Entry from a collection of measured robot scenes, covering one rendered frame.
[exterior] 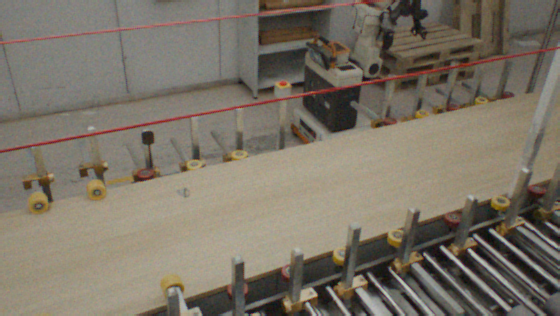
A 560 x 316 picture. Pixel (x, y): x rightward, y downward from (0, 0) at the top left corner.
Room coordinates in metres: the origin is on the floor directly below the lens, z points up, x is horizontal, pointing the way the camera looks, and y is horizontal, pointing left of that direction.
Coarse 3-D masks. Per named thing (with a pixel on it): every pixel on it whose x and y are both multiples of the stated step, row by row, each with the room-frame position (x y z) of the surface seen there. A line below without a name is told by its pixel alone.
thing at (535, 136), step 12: (552, 72) 2.07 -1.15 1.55; (552, 84) 2.06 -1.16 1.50; (552, 96) 2.05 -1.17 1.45; (540, 108) 2.07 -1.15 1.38; (552, 108) 2.06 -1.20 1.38; (540, 120) 2.06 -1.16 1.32; (540, 132) 2.05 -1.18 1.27; (528, 144) 2.07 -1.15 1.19; (540, 144) 2.07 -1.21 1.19; (528, 156) 2.05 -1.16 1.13; (516, 168) 2.09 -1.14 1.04; (516, 180) 2.07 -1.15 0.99
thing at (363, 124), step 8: (360, 104) 4.27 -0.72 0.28; (296, 112) 4.10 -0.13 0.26; (304, 112) 4.07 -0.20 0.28; (296, 120) 4.07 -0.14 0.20; (312, 120) 3.93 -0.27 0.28; (360, 120) 3.96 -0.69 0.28; (368, 120) 3.97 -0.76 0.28; (296, 128) 4.07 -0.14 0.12; (320, 128) 3.79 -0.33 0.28; (328, 128) 3.79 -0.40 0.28; (352, 128) 3.81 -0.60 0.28; (360, 128) 3.82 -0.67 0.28; (368, 128) 3.84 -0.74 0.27; (304, 136) 3.92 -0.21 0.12; (328, 136) 3.67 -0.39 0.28; (336, 136) 3.69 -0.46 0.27
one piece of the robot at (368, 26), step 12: (360, 12) 4.10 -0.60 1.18; (372, 12) 3.98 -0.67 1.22; (360, 24) 4.08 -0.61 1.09; (372, 24) 3.98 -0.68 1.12; (360, 36) 4.13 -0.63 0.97; (372, 36) 4.07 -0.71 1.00; (360, 48) 4.12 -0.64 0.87; (372, 48) 4.06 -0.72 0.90; (360, 60) 4.09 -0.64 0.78; (372, 60) 4.03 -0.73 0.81; (372, 72) 4.04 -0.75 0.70
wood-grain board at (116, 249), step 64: (384, 128) 2.70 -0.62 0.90; (448, 128) 2.73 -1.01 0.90; (512, 128) 2.76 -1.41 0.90; (128, 192) 1.96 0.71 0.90; (192, 192) 1.98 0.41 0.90; (256, 192) 2.00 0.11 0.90; (320, 192) 2.02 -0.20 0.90; (384, 192) 2.04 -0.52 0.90; (448, 192) 2.07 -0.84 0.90; (0, 256) 1.50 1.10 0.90; (64, 256) 1.52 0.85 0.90; (128, 256) 1.53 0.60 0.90; (192, 256) 1.55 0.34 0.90; (256, 256) 1.56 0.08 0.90; (320, 256) 1.59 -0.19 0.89
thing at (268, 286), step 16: (480, 208) 2.10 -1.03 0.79; (432, 224) 1.95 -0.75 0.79; (384, 240) 1.82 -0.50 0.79; (416, 240) 1.91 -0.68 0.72; (432, 240) 1.96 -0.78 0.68; (368, 256) 1.78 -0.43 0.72; (384, 256) 1.83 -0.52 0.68; (304, 272) 1.63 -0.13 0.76; (320, 272) 1.66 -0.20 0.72; (256, 288) 1.52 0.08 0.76; (272, 288) 1.56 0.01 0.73; (288, 288) 1.59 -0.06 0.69; (192, 304) 1.39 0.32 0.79; (208, 304) 1.42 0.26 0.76; (224, 304) 1.45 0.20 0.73
